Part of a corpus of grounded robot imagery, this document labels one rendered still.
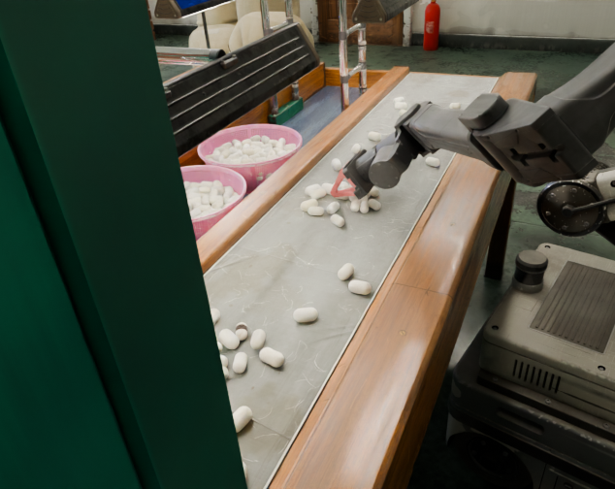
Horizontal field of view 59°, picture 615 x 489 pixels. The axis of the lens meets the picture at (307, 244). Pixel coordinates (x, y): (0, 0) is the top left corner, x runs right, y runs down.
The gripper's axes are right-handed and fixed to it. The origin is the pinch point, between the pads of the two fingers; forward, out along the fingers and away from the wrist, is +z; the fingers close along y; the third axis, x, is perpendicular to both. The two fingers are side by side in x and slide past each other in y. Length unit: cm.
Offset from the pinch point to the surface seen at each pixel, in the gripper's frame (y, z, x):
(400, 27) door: -440, 127, -31
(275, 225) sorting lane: 12.6, 7.4, -3.4
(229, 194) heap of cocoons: 4.2, 19.2, -14.0
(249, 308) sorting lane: 36.9, 1.2, 2.0
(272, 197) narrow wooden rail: 5.9, 9.0, -7.7
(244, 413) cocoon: 57, -8, 8
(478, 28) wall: -444, 72, 17
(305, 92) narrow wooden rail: -78, 37, -24
